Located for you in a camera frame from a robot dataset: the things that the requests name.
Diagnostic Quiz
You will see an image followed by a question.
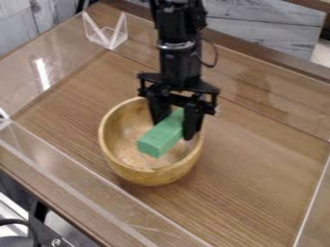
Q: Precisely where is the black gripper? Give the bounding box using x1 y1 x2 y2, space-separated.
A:
135 42 221 142

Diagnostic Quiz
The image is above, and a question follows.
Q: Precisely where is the green rectangular block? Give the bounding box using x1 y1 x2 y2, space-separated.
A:
136 108 183 158

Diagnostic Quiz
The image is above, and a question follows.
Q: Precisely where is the brown wooden bowl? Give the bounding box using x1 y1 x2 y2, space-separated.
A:
97 97 203 186

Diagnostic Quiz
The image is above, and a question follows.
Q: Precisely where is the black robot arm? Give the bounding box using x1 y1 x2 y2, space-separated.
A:
136 0 220 141

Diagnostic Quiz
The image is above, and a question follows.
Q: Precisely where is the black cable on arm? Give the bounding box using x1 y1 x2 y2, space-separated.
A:
195 32 219 69

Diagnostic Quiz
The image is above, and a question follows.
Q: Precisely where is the clear acrylic corner bracket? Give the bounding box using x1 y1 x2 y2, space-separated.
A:
81 12 128 50

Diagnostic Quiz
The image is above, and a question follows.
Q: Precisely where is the clear acrylic tray wall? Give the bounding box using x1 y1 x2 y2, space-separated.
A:
0 119 209 247

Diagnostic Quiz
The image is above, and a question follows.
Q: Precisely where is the black table leg frame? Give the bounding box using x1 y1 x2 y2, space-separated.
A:
0 197 74 247

